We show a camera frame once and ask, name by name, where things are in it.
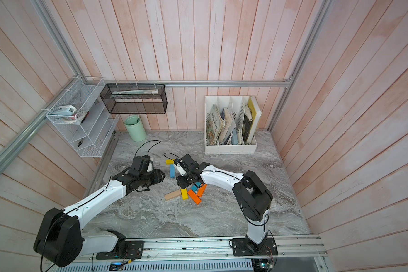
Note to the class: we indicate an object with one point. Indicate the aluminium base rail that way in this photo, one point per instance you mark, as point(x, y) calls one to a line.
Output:
point(207, 248)

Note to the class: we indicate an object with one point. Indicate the illustrated children's book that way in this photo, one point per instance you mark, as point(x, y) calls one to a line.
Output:
point(214, 125)

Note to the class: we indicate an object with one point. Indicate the white file organizer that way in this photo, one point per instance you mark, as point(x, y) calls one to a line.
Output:
point(232, 110)

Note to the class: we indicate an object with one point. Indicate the white wire wall shelf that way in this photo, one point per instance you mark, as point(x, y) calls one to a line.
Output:
point(90, 135)

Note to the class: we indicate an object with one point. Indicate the black mesh wall basket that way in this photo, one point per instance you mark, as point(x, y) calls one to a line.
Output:
point(134, 104)

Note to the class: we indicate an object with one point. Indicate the paper in mesh basket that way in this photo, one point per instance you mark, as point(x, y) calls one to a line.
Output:
point(135, 92)

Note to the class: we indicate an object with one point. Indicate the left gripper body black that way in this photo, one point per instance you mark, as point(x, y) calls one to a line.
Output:
point(153, 178)

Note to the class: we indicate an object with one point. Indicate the orange block lower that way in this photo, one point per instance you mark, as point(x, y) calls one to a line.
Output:
point(194, 197)

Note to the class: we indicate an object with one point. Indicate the green plastic cup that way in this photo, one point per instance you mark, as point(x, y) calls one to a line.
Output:
point(135, 128)

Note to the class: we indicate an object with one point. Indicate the light blue block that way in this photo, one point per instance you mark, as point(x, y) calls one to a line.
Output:
point(172, 171)

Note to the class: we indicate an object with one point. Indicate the orange block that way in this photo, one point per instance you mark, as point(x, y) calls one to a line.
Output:
point(201, 190)
point(194, 197)

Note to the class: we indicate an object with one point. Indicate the orange block upper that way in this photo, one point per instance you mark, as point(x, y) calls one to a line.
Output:
point(201, 190)

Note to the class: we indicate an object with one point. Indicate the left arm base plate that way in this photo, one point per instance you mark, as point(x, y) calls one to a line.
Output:
point(126, 250)

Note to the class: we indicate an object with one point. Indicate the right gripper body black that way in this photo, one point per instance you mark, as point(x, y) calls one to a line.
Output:
point(185, 181)

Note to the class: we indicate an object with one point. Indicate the long yellow block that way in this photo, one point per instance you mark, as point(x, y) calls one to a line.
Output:
point(184, 194)

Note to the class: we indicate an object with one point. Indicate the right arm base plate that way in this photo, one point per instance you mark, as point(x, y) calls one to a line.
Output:
point(244, 247)

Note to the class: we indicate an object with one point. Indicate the natural wood block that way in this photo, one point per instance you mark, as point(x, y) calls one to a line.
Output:
point(172, 195)

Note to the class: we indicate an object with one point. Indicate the tape dispenser on shelf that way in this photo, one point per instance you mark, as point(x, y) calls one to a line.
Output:
point(66, 113)

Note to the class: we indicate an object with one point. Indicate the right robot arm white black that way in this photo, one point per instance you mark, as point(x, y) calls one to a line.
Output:
point(252, 196)

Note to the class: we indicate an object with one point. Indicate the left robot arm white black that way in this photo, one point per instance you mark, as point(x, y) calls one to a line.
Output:
point(60, 238)

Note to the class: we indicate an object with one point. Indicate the yellow cover book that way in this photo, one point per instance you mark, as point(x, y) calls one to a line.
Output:
point(251, 119)

